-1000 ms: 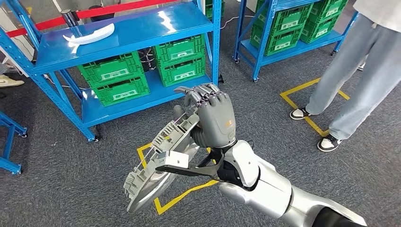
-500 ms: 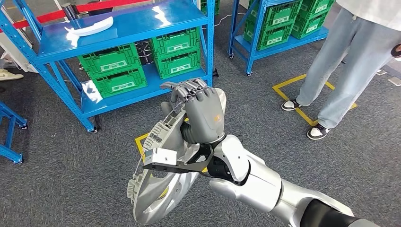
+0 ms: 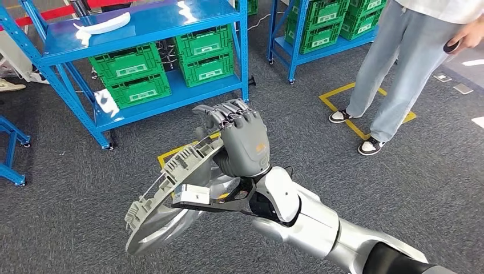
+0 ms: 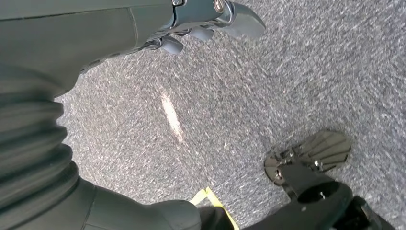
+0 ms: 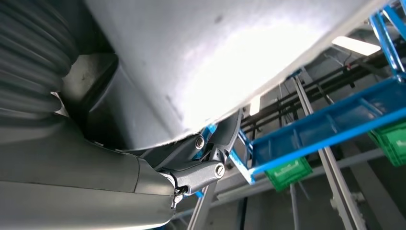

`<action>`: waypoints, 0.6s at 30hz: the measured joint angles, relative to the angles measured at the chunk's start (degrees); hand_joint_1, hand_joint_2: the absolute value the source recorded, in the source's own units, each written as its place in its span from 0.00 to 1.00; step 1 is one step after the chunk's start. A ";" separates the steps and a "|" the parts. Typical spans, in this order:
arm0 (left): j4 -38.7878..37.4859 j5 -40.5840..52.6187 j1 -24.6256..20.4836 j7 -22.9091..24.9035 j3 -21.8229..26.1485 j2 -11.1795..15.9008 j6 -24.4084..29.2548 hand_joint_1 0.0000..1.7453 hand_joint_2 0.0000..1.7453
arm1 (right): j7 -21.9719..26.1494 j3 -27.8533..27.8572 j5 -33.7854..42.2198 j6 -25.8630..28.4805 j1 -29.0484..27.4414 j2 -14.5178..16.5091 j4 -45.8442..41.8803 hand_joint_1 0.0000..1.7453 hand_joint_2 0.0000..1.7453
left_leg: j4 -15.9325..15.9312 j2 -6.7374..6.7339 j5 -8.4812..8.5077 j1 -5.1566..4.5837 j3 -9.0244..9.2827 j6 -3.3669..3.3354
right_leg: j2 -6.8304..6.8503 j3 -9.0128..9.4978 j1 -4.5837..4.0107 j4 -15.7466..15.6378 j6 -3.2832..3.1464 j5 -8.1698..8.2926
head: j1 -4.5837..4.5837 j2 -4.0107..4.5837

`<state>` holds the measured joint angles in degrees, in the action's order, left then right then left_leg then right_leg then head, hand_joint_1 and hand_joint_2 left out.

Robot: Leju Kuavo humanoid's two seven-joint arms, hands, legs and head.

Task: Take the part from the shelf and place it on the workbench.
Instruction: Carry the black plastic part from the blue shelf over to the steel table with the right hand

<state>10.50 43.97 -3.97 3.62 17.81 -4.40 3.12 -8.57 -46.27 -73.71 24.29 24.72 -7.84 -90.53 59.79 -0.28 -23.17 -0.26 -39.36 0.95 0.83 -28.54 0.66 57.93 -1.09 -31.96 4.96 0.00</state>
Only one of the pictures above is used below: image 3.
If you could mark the black camera bracket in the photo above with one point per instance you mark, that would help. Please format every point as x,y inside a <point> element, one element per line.
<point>227,204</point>

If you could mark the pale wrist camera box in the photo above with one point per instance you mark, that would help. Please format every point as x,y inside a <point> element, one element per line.
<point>191,194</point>

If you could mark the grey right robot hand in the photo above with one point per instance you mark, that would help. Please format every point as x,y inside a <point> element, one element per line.
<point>245,147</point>

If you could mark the silver wheel hubcap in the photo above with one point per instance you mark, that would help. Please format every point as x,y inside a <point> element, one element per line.
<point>159,227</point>

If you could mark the green plastic crate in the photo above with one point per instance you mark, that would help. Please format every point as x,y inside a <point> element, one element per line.
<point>113,60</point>
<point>298,38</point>
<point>193,70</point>
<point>247,5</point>
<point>302,11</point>
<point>351,24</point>
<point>189,43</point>
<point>124,89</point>
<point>363,5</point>

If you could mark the white desk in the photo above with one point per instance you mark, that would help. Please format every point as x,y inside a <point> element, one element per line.
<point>13,53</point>

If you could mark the white curved plastic part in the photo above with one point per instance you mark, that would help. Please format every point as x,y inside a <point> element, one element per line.
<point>106,24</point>

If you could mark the chrome swivel chair base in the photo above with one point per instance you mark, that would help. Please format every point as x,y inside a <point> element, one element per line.
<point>166,55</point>

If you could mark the grey floor outlet plate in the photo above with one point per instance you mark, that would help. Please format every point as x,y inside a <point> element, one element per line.
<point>442,77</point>
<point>463,89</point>

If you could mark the black stanchion post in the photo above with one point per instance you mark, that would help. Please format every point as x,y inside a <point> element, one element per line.
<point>79,7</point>

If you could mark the small black handheld device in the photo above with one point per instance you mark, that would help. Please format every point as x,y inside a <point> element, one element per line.
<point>451,46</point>

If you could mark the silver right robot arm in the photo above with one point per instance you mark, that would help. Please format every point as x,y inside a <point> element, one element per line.
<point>314,227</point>

